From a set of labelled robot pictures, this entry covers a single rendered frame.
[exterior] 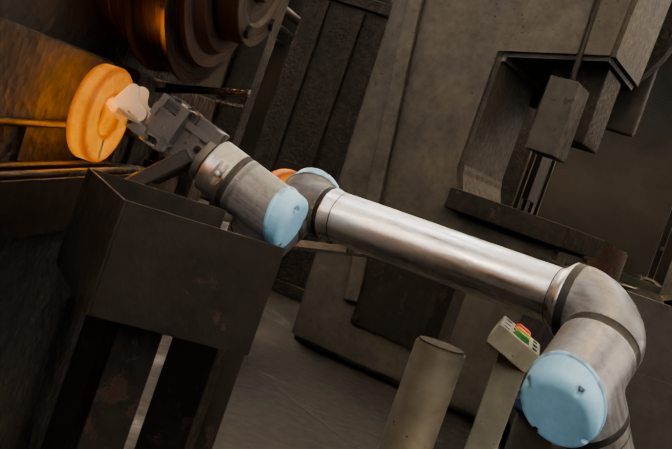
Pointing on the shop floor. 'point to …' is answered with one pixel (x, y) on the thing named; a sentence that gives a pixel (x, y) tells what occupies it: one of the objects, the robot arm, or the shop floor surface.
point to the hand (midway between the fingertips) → (105, 101)
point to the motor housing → (181, 396)
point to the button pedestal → (501, 385)
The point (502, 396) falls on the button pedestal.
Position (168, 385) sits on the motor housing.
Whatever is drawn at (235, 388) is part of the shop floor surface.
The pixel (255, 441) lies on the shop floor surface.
